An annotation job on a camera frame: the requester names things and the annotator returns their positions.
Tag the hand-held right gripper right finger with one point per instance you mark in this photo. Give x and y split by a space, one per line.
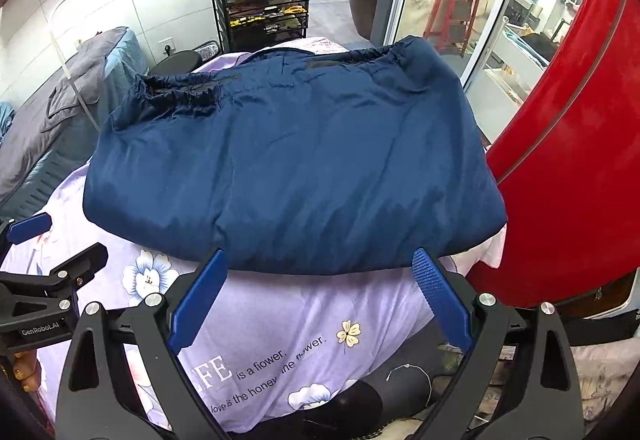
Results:
442 300

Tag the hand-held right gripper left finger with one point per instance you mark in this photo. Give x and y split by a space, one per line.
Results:
200 300

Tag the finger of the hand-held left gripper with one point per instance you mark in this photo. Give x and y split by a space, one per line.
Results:
30 227
80 265

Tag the navy blue jacket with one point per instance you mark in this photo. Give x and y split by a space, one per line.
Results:
300 160

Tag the person's left hand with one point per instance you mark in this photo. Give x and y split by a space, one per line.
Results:
25 370

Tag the purple floral bedsheet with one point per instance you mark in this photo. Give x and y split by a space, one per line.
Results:
280 315

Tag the grey blanket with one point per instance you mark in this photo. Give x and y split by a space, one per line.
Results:
40 135

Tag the white floor lamp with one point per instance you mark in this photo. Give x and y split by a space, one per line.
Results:
80 93

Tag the pale floral cloth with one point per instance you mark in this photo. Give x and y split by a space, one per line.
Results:
600 380

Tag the teal massage bed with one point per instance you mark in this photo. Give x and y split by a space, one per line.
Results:
132 55

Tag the black round stool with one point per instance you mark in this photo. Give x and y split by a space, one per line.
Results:
175 63

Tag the black rack cart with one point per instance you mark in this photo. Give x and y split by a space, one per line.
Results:
265 15

